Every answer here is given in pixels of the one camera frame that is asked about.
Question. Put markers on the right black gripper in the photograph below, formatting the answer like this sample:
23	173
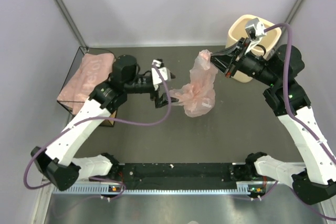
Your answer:
223	61

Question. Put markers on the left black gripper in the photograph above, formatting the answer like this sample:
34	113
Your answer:
159	102

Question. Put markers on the pink plastic trash bag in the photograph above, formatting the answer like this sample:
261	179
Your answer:
198	96

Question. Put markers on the cream plastic trash bin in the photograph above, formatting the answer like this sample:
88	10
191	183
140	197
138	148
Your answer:
237	31

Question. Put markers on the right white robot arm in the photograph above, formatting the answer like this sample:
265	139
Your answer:
315	181

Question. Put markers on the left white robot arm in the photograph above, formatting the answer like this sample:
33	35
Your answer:
57	162

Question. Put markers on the pink folded bag stack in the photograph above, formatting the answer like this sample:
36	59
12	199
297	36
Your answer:
86	79

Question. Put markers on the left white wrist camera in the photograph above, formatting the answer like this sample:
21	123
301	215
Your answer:
159	73

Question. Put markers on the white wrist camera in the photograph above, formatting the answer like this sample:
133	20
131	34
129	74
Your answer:
159	73
255	30

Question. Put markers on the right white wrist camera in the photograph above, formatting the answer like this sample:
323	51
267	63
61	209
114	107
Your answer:
255	30

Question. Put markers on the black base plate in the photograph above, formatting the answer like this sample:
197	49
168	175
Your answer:
223	171

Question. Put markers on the grey slotted cable duct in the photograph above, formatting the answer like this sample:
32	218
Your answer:
113	190

